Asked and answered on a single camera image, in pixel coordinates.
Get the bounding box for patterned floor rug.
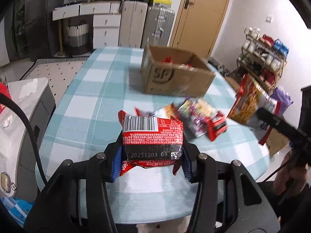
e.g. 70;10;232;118
22;56;89;104

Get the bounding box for person's right hand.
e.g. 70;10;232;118
273;163;309;197

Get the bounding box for wooden door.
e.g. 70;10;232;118
169;0;230;58

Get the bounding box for beige cracker pack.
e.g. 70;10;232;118
195;98;217;118

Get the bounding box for black cable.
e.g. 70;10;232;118
0;93;48;186

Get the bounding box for SF cardboard box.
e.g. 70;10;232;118
140;44;216;97

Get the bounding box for purple candy bag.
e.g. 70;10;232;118
178;97;207;137

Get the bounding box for beige suitcase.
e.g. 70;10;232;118
119;1;148;48

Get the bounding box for red black snack pack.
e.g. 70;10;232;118
118;110;183;176

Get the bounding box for teal plaid tablecloth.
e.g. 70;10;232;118
39;47;269;224

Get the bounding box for silver suitcase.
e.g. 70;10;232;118
141;6;175;48

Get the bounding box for white noodle snack bag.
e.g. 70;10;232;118
135;104;180;119

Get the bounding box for woven laundry basket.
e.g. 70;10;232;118
66;20;89;56

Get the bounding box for light switch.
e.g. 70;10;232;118
266;16;272;23

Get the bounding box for red chip bag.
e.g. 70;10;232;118
161;55;192;67

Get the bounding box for white drawer desk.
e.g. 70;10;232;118
52;1;121;49

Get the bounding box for white side cabinet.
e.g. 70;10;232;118
1;78;56;202

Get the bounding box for wooden shoe rack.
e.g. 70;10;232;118
237;32;289;94

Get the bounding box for red white label pack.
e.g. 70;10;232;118
206;111;227;142

